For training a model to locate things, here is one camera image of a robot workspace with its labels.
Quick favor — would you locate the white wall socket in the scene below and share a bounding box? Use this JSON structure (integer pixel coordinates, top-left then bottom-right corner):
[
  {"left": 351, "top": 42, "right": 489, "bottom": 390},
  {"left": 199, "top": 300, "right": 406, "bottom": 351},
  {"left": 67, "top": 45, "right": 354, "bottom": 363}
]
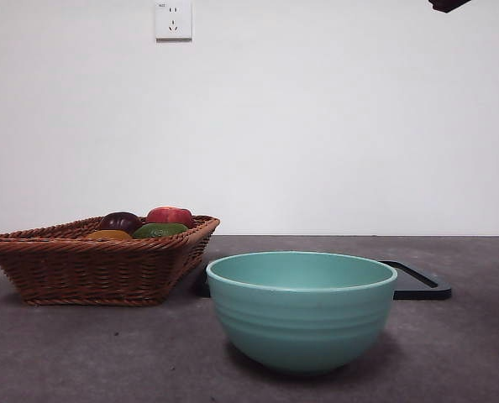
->
[{"left": 155, "top": 0, "right": 193, "bottom": 42}]

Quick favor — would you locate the brown wicker basket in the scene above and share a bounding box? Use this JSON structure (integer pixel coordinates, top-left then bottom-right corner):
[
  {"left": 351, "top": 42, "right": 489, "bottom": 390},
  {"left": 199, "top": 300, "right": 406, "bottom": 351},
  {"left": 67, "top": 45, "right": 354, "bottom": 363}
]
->
[{"left": 0, "top": 214, "right": 221, "bottom": 306}]

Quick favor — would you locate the green avocado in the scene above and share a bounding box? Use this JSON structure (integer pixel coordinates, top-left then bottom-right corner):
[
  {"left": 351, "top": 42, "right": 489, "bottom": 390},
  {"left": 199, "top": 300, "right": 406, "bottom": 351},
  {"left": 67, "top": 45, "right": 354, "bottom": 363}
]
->
[{"left": 131, "top": 222, "right": 191, "bottom": 240}]

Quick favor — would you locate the dark teal rectangular tray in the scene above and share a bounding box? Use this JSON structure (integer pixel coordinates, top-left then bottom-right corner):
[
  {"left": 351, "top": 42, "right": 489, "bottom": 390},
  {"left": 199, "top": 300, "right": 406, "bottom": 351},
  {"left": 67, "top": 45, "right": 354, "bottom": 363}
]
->
[{"left": 192, "top": 259, "right": 453, "bottom": 301}]

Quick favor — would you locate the orange-brown kiwifruit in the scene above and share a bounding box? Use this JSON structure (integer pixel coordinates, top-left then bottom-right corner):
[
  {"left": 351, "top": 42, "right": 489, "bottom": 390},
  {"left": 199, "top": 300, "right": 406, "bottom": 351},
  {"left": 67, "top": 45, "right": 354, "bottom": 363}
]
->
[{"left": 85, "top": 228, "right": 133, "bottom": 241}]

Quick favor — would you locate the teal ribbed bowl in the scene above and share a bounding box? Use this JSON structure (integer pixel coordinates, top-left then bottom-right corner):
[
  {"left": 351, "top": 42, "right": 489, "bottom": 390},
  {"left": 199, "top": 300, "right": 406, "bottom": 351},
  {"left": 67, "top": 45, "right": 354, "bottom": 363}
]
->
[{"left": 205, "top": 250, "right": 399, "bottom": 376}]

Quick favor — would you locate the dark purple round fruit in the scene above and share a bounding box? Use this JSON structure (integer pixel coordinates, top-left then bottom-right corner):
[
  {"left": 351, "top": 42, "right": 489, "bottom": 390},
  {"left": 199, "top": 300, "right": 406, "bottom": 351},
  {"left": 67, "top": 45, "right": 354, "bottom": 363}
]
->
[{"left": 100, "top": 211, "right": 144, "bottom": 234}]

